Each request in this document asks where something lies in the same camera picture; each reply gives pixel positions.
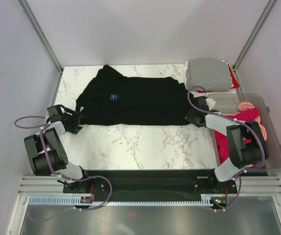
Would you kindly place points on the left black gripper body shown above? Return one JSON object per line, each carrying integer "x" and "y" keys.
{"x": 73, "y": 121}

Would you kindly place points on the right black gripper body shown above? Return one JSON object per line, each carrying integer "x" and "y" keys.
{"x": 190, "y": 116}

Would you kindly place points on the black t-shirt blue logo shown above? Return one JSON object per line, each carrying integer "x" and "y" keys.
{"x": 112, "y": 98}

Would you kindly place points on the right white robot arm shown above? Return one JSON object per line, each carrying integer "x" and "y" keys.
{"x": 246, "y": 144}

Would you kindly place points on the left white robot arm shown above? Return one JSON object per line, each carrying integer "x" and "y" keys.
{"x": 45, "y": 151}

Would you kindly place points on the folded grey t-shirt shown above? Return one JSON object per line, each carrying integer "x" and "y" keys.
{"x": 192, "y": 67}

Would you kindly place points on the salmon pink t-shirt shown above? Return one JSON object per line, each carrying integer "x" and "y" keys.
{"x": 255, "y": 115}

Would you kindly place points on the folded red t-shirt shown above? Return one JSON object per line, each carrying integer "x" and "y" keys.
{"x": 234, "y": 78}

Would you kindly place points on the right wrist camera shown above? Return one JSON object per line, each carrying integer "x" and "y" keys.
{"x": 205, "y": 103}

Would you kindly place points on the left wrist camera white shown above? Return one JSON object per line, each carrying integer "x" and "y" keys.
{"x": 55, "y": 113}

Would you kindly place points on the slotted white cable duct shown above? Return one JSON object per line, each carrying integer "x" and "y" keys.
{"x": 71, "y": 200}

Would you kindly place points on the left aluminium frame post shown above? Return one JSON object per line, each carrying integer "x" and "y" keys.
{"x": 40, "y": 34}

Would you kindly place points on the aluminium frame post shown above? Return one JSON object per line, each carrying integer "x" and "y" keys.
{"x": 254, "y": 33}
{"x": 40, "y": 34}

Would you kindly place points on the right aluminium frame post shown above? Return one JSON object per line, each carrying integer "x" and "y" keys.
{"x": 254, "y": 33}

